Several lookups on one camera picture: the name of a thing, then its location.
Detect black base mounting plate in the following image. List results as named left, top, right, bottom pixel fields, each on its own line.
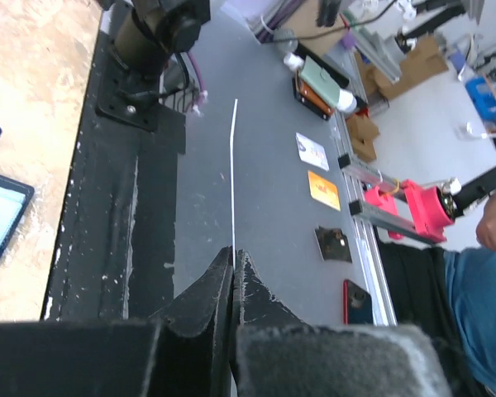
left=41, top=1, right=185, bottom=321

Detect pink plastic fixture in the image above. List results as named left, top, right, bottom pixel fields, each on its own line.
left=360, top=179, right=456, bottom=245

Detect white card on bench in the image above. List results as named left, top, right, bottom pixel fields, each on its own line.
left=296, top=133, right=330, bottom=171

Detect cardboard boxes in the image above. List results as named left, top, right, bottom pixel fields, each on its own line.
left=346, top=36, right=448, bottom=163

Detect dark brown card on bench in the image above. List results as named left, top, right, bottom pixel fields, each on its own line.
left=315, top=227, right=352, bottom=263

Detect bystander in blue shirt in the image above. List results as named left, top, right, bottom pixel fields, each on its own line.
left=443, top=247, right=496, bottom=394

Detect green card wallet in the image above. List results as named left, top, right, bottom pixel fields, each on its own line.
left=299, top=56, right=341, bottom=108

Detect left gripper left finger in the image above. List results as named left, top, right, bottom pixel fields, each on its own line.
left=0, top=247, right=234, bottom=396

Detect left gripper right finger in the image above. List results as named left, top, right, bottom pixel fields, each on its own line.
left=233, top=251, right=451, bottom=396

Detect red smartphone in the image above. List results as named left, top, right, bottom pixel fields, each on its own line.
left=343, top=279, right=374, bottom=324

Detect orange card on bench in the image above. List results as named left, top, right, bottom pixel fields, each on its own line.
left=308, top=170, right=341, bottom=211

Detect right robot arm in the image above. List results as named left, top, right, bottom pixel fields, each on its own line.
left=112, top=0, right=211, bottom=76

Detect aluminium frame rail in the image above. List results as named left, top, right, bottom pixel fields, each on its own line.
left=330, top=113, right=436, bottom=326

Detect white bottle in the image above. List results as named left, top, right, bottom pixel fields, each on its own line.
left=283, top=53, right=358, bottom=118

